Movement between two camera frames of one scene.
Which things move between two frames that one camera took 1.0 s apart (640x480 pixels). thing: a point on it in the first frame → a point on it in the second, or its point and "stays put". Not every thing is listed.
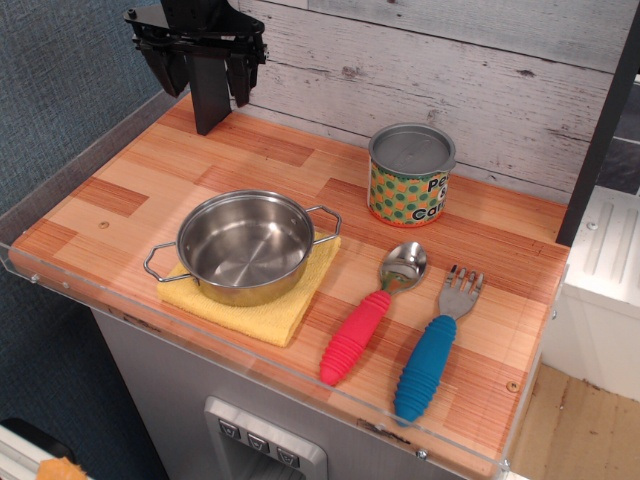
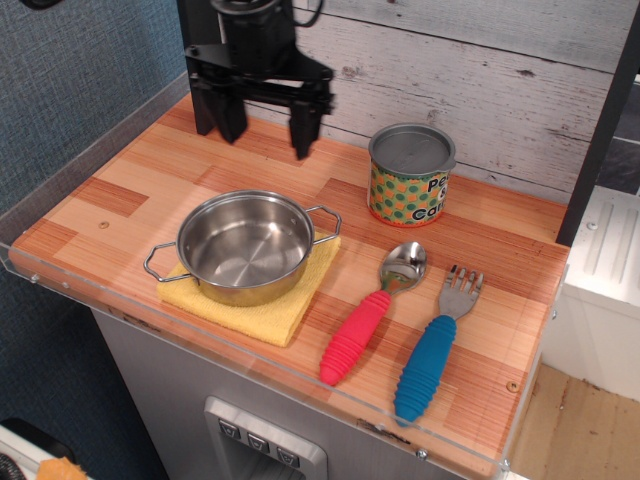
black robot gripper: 200,24 → 258,58
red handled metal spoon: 402,267 stays put
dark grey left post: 210,89 stays put
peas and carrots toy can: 408,174 stays put
